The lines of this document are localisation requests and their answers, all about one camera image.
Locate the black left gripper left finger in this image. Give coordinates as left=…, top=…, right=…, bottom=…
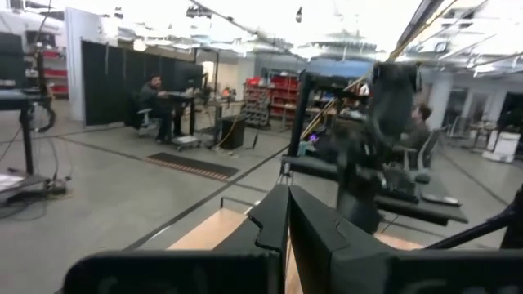
left=60, top=183, right=289, bottom=294

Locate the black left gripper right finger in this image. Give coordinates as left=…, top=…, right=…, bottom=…
left=288, top=184, right=523, bottom=294

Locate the shelf with red bins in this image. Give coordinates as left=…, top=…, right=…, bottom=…
left=243, top=74, right=300, bottom=128

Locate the black floor mat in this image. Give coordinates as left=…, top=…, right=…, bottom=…
left=145, top=151, right=241, bottom=182

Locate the black bin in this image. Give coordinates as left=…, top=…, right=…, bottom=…
left=219, top=116, right=247, bottom=150

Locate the grey office chair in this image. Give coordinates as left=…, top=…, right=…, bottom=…
left=402, top=127, right=445, bottom=185

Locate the person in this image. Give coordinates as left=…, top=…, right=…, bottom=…
left=137, top=74, right=175, bottom=144
left=398, top=103, right=434, bottom=154

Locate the white office chair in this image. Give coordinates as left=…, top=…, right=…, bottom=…
left=136, top=107, right=161, bottom=137

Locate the black standing desk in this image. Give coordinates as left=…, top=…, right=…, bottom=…
left=166, top=90, right=203, bottom=150

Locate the white box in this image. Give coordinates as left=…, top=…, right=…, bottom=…
left=481, top=130, right=522, bottom=164

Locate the black equipment stand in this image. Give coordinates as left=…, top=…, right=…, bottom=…
left=0, top=31, right=69, bottom=207

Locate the black camera stand strut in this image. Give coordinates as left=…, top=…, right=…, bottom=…
left=424, top=185, right=523, bottom=251

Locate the black upright post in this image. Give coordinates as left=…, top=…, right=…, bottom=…
left=287, top=70, right=316, bottom=158

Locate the black partition wall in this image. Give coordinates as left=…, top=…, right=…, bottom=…
left=80, top=39, right=204, bottom=127

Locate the yellow cable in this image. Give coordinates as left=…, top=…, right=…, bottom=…
left=299, top=0, right=461, bottom=140

